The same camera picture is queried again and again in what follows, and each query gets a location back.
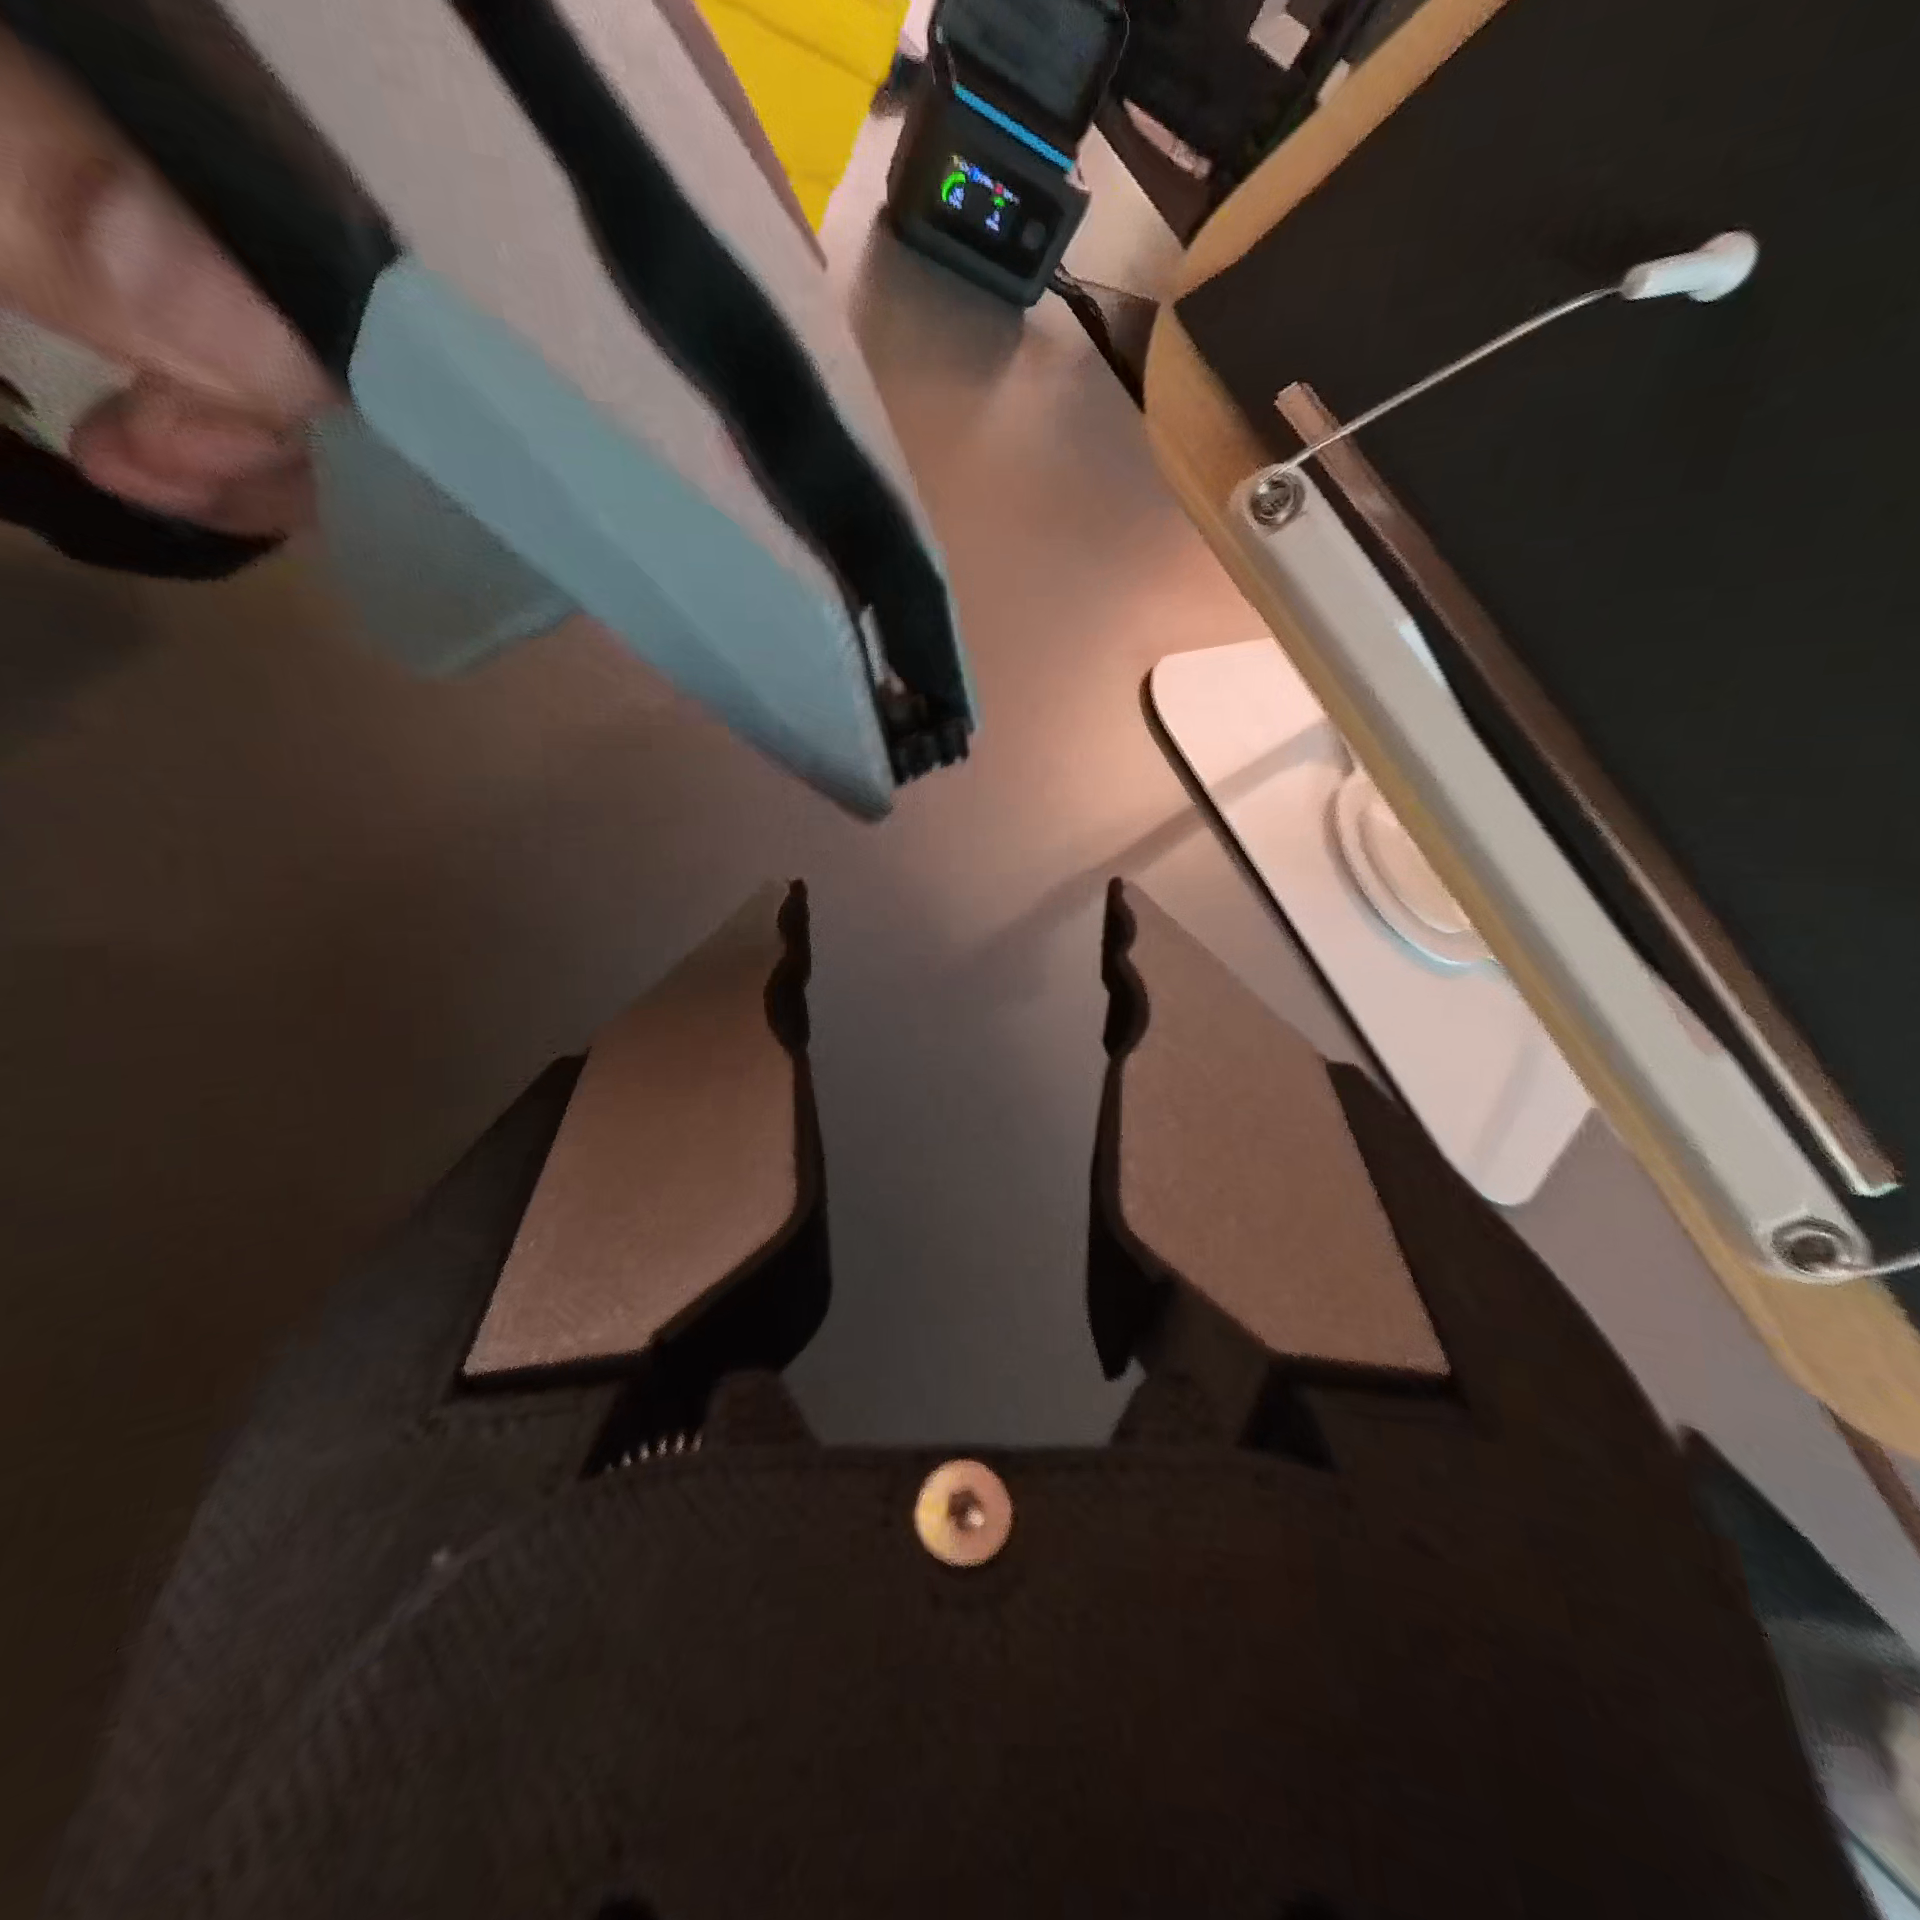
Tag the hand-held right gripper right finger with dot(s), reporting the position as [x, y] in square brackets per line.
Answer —
[1261, 1184]

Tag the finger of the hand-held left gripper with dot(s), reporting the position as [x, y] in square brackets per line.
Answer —
[698, 151]
[601, 494]

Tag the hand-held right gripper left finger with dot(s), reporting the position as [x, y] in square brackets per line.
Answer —
[661, 1184]

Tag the person's left hand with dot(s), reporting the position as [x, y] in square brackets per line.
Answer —
[165, 300]

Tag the yellow plastic bin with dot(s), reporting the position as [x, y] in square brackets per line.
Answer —
[795, 74]

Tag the black charger with display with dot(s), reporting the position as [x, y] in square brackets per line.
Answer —
[974, 210]

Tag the black office chair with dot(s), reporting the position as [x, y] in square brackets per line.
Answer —
[1214, 91]

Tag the metal page holder clip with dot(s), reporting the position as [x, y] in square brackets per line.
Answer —
[1695, 267]

